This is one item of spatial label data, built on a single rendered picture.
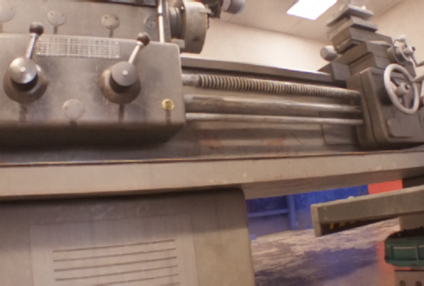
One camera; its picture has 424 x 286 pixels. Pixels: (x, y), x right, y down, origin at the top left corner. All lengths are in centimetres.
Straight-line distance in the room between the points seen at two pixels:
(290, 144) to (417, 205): 84
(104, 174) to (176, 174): 17
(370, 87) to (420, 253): 96
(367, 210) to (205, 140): 68
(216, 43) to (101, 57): 463
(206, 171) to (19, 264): 49
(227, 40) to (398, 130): 445
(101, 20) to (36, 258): 68
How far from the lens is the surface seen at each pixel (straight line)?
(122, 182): 75
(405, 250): 49
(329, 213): 48
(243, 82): 105
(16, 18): 106
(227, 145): 106
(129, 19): 108
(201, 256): 90
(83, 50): 85
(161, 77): 85
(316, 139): 128
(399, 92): 136
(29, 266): 84
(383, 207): 42
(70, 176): 74
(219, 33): 556
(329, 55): 185
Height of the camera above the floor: 32
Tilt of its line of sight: 12 degrees up
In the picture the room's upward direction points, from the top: 7 degrees counter-clockwise
